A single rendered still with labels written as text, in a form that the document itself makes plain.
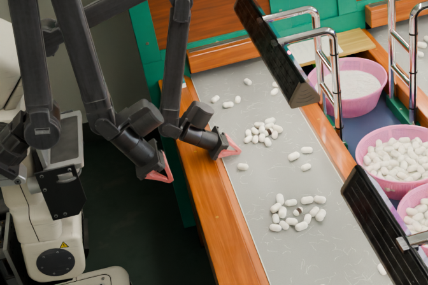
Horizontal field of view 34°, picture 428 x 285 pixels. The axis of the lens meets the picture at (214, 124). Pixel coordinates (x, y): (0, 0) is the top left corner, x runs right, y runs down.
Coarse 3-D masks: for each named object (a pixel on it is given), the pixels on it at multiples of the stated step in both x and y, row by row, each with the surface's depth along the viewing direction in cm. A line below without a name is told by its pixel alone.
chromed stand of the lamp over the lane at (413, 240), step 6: (414, 234) 126; (420, 234) 125; (426, 234) 125; (396, 240) 127; (402, 240) 126; (408, 240) 125; (414, 240) 125; (420, 240) 125; (426, 240) 125; (402, 246) 125; (414, 246) 125; (402, 252) 125
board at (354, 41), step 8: (344, 32) 258; (352, 32) 257; (360, 32) 256; (344, 40) 254; (352, 40) 253; (360, 40) 252; (368, 40) 251; (344, 48) 249; (352, 48) 248; (360, 48) 247; (368, 48) 248; (328, 56) 247; (304, 64) 246
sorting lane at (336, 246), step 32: (256, 64) 257; (224, 96) 243; (256, 96) 240; (224, 128) 228; (256, 128) 225; (288, 128) 222; (224, 160) 214; (256, 160) 211; (288, 160) 209; (320, 160) 207; (256, 192) 200; (288, 192) 197; (320, 192) 195; (256, 224) 189; (320, 224) 185; (352, 224) 183; (288, 256) 178; (320, 256) 176; (352, 256) 174
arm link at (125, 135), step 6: (126, 126) 157; (120, 132) 157; (126, 132) 158; (132, 132) 159; (114, 138) 158; (120, 138) 157; (126, 138) 158; (132, 138) 159; (138, 138) 160; (114, 144) 159; (120, 144) 158; (126, 144) 158; (132, 144) 159; (120, 150) 160; (126, 150) 159
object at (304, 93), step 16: (240, 0) 223; (240, 16) 220; (256, 16) 208; (256, 32) 206; (272, 32) 197; (256, 48) 205; (272, 48) 193; (288, 48) 198; (272, 64) 191; (288, 64) 183; (288, 80) 181; (304, 80) 175; (288, 96) 179; (304, 96) 176
